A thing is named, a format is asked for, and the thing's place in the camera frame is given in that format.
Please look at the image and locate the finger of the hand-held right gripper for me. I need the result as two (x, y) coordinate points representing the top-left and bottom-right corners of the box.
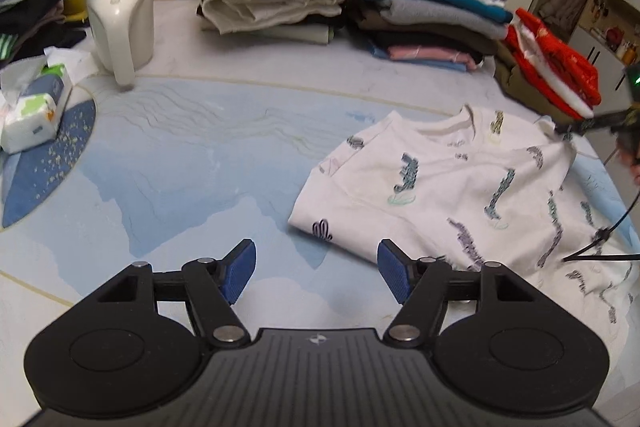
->
(552, 107), (629, 139)

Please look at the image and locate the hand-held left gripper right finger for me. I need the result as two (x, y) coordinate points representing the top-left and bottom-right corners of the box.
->
(377, 238), (540, 349)

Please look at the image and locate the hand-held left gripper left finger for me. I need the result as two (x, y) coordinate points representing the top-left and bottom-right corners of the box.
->
(95, 239), (258, 349)

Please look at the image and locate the white printed shirt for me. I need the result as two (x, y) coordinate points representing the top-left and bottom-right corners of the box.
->
(287, 104), (640, 339)

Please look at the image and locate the person's right hand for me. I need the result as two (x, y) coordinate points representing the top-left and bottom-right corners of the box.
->
(619, 145), (640, 186)

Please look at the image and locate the red patterned cloth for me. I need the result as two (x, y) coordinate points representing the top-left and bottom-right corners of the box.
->
(502, 7), (604, 120)

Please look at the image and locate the olive folded cloth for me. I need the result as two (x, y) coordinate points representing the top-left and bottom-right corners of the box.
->
(494, 41), (568, 118)

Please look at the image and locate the blue printed tablecloth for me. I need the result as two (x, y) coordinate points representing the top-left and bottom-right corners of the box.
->
(0, 0), (640, 358)

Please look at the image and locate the white green tissue pack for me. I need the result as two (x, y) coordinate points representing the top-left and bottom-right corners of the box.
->
(2, 91), (64, 154)

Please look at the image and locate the blue tissue pack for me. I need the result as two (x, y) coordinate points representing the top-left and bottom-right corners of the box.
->
(24, 63), (74, 118)

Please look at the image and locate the crumpled white tissue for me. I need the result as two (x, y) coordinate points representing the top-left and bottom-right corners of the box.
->
(0, 46), (97, 108)

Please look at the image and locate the white electric kettle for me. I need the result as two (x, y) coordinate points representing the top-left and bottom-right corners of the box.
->
(85, 0), (155, 88)

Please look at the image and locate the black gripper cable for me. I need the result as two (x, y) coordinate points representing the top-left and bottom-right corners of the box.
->
(562, 184), (640, 264)

